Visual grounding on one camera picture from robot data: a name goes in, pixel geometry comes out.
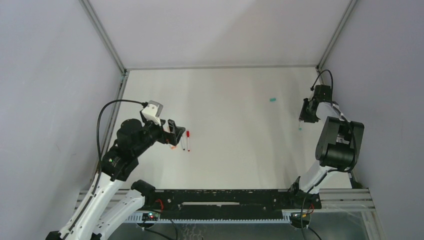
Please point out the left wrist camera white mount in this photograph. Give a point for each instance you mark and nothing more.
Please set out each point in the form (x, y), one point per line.
(151, 113)

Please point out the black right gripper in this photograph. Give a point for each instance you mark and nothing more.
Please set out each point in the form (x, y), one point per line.
(308, 109)

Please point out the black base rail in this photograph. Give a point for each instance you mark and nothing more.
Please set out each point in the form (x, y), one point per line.
(230, 204)

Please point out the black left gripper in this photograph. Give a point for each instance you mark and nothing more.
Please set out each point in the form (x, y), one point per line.
(168, 129)

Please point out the aluminium frame profile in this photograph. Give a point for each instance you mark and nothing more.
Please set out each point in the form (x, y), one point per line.
(104, 122)

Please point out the small circuit board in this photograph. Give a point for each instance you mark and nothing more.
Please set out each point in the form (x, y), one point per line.
(150, 216)

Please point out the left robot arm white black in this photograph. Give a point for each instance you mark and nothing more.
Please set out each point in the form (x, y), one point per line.
(91, 221)

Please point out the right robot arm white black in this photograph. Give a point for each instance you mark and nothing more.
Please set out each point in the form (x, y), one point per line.
(338, 146)

